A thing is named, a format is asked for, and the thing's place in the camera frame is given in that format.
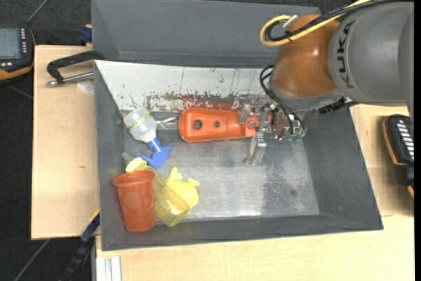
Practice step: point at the pale grey metal gripper finger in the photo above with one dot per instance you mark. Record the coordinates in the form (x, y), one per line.
(245, 113)
(255, 150)

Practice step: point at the orange flat block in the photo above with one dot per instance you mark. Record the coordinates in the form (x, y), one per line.
(207, 125)

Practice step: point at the grey metal bin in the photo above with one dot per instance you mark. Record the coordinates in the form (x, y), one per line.
(223, 187)

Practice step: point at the yellow translucent plastic cup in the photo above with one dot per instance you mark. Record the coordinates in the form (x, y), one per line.
(171, 207)

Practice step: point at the clear spray bottle blue trigger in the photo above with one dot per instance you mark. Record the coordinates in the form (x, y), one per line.
(141, 123)

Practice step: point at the orange plastic cup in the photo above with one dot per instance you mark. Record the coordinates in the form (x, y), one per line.
(136, 200)

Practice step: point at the pale wood flat board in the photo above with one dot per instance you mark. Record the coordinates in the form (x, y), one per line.
(62, 148)

